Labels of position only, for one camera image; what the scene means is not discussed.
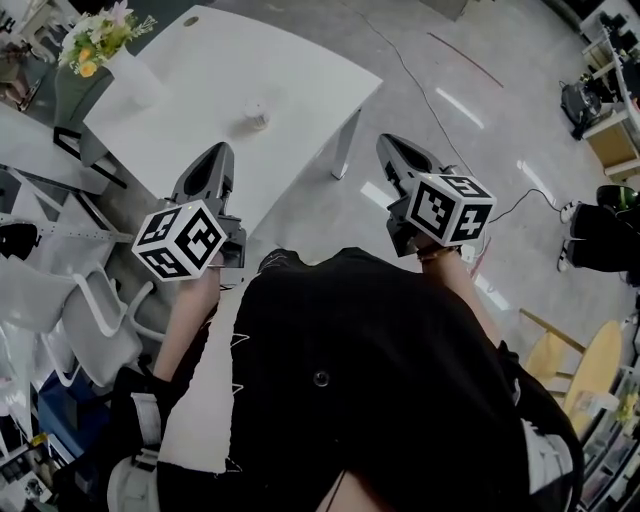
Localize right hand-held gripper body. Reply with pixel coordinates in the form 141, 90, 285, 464
386, 171, 498, 259

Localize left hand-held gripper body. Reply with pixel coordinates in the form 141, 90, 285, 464
130, 197, 248, 289

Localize person's right forearm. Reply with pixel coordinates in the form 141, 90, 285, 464
417, 247, 504, 346

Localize person's left forearm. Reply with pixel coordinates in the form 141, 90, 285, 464
152, 262, 224, 381

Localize white table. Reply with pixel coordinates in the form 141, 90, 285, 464
82, 4, 385, 241

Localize white office chair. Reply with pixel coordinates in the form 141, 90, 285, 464
0, 259, 166, 389

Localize white metal storage rack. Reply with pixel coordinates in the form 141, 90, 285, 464
0, 167, 131, 246

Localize person's black white shirt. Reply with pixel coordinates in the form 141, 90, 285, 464
107, 247, 586, 512

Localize white desk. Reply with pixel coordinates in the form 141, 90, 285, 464
0, 102, 109, 196

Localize yellow white flower bouquet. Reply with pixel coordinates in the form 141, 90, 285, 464
57, 0, 159, 79

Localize wooden shelf cabinet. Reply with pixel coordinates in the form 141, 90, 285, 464
582, 107, 640, 184

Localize blue cabinet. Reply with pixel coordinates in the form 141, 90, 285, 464
29, 369, 111, 461

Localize desk with monitors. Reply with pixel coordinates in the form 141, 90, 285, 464
579, 7, 640, 109

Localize round wooden stool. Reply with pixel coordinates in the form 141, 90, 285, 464
519, 307, 624, 436

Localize white shelf unit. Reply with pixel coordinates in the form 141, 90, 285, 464
574, 367, 640, 512

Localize beaded bracelet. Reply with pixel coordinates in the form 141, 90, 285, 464
417, 245, 464, 262

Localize black floor cable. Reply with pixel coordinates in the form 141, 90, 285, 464
487, 187, 566, 224

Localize white harness strap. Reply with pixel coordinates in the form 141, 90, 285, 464
129, 392, 164, 461
519, 417, 574, 496

